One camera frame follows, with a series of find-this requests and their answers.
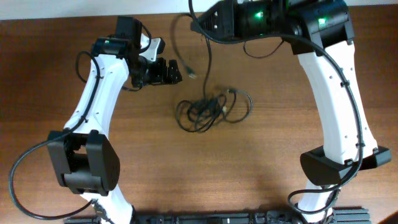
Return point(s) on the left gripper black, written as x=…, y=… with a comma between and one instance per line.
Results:
x=158, y=78

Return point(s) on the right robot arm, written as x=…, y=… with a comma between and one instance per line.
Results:
x=321, y=36

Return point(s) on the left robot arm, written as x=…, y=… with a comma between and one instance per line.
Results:
x=83, y=159

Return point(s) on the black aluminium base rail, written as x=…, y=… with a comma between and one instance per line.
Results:
x=217, y=218

